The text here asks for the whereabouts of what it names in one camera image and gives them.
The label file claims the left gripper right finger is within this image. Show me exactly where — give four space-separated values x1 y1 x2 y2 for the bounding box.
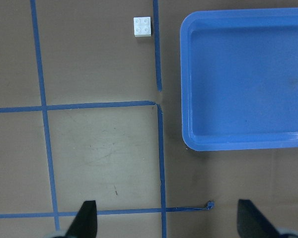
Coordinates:
237 199 280 238

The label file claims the blue plastic tray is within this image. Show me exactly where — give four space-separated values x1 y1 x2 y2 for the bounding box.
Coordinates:
180 7 298 151

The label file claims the white block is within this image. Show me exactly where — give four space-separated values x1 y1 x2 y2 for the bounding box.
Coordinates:
133 16 151 38

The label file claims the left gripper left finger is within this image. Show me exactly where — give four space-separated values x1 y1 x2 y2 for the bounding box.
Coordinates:
64 200 97 238

